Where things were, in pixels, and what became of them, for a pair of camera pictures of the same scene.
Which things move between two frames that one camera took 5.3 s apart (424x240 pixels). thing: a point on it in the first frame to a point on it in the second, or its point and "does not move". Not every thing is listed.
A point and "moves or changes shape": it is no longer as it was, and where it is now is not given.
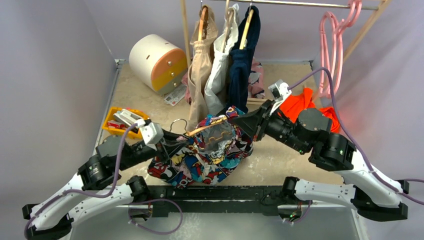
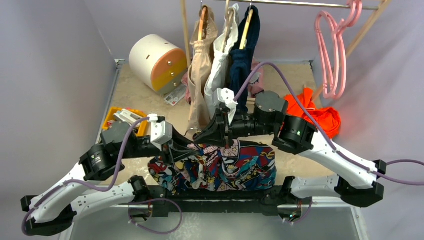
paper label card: x=176 y=96 does not move
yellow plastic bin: x=114 y=125 does not move
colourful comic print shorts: x=216 y=148 moves or changes shape
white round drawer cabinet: x=158 y=63 does not move
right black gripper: x=260 y=118 to x=225 y=129
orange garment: x=290 y=109 does not move
